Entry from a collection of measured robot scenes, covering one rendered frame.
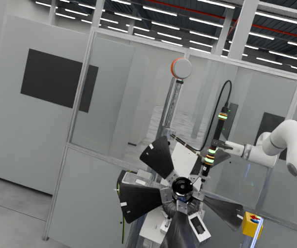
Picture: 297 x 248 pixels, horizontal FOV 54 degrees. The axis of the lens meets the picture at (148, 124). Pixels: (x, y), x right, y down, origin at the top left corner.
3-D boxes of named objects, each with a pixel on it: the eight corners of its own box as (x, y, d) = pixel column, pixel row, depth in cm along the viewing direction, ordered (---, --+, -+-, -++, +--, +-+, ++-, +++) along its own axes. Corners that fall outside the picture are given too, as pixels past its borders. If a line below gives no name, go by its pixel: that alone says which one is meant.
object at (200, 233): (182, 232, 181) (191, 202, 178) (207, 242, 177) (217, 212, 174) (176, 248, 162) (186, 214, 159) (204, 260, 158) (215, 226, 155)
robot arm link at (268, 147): (276, 113, 133) (255, 137, 161) (268, 143, 128) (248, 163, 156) (296, 119, 132) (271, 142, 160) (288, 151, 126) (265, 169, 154)
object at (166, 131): (160, 136, 223) (163, 125, 222) (168, 138, 226) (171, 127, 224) (164, 139, 214) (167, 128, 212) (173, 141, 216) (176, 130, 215)
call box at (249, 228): (241, 225, 195) (246, 210, 193) (256, 231, 192) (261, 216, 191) (241, 235, 179) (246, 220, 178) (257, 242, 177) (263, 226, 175)
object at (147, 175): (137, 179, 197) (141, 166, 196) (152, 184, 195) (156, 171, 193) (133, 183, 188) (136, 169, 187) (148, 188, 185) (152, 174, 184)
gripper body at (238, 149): (243, 160, 151) (222, 153, 153) (243, 156, 160) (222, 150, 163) (248, 146, 150) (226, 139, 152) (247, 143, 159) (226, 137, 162)
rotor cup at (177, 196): (169, 182, 175) (169, 172, 165) (193, 183, 174) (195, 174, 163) (168, 205, 167) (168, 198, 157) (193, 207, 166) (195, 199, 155)
